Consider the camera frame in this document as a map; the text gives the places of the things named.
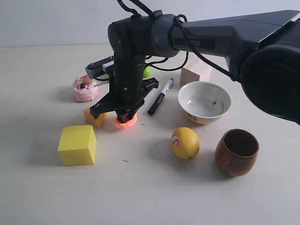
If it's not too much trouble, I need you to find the orange cheese wedge sponge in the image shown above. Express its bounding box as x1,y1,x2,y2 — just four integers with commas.
83,108,108,128

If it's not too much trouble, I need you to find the green toy bone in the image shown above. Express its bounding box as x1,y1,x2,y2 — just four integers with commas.
100,67,151,79

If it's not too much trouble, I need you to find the brown wooden cup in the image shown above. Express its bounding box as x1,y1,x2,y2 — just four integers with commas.
215,128,260,177

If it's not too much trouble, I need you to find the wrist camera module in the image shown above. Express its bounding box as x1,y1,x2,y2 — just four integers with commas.
85,56,114,79

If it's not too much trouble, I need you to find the white ceramic bowl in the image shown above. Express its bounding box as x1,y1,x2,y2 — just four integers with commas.
177,81,233,125

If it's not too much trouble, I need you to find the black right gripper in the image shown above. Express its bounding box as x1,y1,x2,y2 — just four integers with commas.
90,55,159,123

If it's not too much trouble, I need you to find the yellow lemon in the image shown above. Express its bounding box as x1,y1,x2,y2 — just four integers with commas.
171,127,200,160

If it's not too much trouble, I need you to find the wooden block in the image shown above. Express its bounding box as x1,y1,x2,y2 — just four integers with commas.
180,58,212,85

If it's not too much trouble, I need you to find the black cable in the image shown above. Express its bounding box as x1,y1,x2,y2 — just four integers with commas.
116,0,243,82

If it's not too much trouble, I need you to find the pink toy cake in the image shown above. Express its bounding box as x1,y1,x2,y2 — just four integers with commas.
72,75,98,102

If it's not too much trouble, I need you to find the yellow foam cube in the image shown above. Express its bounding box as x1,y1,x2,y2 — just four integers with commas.
58,125,97,166

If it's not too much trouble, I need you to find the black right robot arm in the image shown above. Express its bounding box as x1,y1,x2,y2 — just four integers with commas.
90,10,300,123

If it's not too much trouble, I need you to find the orange pink toy piece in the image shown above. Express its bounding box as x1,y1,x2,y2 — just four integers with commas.
114,114,138,129

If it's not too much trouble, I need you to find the black marker pen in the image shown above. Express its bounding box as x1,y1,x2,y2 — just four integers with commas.
147,78,174,115

